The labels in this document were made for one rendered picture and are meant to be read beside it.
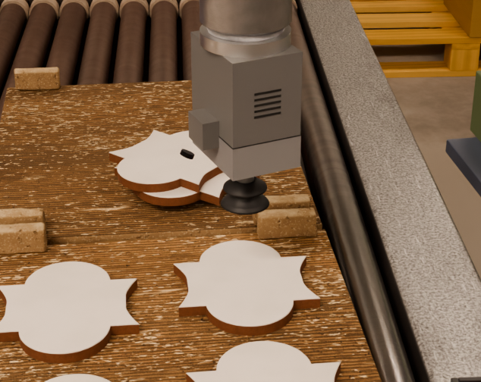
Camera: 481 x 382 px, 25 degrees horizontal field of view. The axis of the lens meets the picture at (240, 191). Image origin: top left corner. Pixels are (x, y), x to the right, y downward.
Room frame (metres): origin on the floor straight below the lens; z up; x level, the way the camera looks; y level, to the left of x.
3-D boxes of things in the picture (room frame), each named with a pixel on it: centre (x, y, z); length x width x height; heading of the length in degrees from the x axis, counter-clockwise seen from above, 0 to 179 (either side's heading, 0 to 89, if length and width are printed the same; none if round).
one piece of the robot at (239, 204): (0.86, 0.00, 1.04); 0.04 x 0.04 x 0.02
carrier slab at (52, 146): (1.17, 0.11, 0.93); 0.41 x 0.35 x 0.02; 6
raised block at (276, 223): (0.96, -0.05, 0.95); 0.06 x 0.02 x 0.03; 97
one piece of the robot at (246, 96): (0.86, 0.01, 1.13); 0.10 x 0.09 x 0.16; 115
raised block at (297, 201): (0.99, -0.04, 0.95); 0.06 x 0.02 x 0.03; 96
